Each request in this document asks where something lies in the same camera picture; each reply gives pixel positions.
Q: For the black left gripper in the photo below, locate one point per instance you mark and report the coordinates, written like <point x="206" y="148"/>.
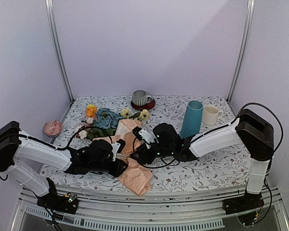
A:
<point x="120" y="164"/>

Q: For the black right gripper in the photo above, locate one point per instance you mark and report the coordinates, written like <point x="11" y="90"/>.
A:
<point x="142" y="152"/>

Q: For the flower bouquet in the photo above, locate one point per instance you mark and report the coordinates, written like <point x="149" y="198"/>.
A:
<point x="104" y="124"/>

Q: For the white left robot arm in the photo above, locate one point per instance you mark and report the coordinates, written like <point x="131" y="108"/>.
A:
<point x="15" y="145"/>

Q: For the teal vase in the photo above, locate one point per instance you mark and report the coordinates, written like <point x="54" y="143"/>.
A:
<point x="192" y="119"/>

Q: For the cream mug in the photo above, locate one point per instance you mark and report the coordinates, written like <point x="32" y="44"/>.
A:
<point x="211" y="114"/>

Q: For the striped cup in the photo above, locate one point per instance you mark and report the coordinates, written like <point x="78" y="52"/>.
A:
<point x="141" y="98"/>

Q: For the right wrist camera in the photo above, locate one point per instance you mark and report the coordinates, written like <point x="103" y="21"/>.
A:
<point x="143" y="135"/>

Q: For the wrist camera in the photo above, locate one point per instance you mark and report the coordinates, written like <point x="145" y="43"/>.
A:
<point x="143" y="135"/>
<point x="117" y="148"/>

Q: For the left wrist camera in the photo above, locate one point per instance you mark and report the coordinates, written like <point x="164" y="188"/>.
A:
<point x="117" y="148"/>

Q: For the aluminium table front rail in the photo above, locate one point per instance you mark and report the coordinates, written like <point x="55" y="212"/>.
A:
<point x="155" y="211"/>

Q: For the left aluminium frame post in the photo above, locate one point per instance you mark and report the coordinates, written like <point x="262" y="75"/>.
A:
<point x="57" y="49"/>

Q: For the aluminium frame post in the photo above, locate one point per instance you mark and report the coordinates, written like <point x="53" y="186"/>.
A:
<point x="242" y="49"/>
<point x="57" y="49"/>

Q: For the right aluminium frame post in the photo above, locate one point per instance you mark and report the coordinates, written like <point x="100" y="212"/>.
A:
<point x="242" y="49"/>

